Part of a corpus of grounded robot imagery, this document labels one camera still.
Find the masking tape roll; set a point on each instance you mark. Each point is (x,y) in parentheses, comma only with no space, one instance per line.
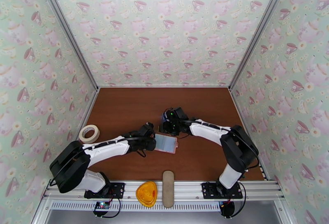
(88,128)

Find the pink card holder wallet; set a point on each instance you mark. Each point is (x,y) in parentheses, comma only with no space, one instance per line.
(167,151)

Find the aluminium frame post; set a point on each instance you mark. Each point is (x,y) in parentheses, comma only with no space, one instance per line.
(259,33)
(66,30)

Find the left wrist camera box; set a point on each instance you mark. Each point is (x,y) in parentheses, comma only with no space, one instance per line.
(149,127)

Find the small circuit board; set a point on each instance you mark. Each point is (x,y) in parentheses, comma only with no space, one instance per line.
(102,205)

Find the aluminium side rail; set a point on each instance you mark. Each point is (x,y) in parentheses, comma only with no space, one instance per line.
(90,105)
(237,105)

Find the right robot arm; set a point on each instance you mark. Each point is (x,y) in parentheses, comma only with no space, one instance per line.
(208,130)

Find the orange triangular plastic object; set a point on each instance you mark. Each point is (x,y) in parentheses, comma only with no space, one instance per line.
(146,195)

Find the black round device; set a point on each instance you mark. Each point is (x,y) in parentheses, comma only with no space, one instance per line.
(227,210)

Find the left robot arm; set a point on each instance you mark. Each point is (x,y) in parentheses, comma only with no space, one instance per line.
(108,150)

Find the light blue plastic card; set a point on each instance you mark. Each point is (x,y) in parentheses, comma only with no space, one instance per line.
(168,143)

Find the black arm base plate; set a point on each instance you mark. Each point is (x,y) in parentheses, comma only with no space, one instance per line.
(208,190)
(117,189)

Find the aluminium mounting rail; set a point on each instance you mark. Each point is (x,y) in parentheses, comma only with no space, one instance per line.
(185,190)

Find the stack of plastic cards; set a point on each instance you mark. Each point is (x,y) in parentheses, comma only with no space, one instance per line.
(163,117)

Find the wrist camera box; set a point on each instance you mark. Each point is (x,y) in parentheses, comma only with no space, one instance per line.
(149,127)
(177,112)

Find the beige oblong case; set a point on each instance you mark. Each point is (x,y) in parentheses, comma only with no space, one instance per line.
(168,190)

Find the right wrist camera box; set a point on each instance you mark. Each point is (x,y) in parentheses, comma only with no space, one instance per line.
(177,112)

